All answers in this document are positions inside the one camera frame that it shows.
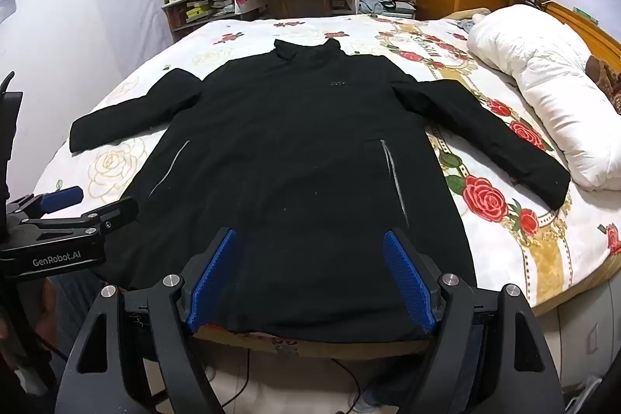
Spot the brown plush toy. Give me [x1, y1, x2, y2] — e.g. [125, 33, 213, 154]
[585, 55, 621, 114]

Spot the floral bed blanket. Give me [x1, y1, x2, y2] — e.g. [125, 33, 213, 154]
[33, 12, 621, 360]

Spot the black cable under bed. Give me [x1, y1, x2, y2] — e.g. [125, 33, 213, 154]
[220, 346, 366, 414]

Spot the low wooden shelf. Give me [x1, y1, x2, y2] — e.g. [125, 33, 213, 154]
[162, 0, 237, 42]

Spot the person's left hand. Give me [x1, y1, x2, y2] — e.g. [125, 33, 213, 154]
[0, 316, 9, 341]

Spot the wooden headboard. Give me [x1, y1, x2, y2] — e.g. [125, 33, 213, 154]
[513, 0, 620, 71]

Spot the black jacket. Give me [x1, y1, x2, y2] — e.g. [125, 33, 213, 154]
[69, 39, 571, 344]

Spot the white duvet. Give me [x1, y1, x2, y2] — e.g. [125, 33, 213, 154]
[467, 4, 620, 190]

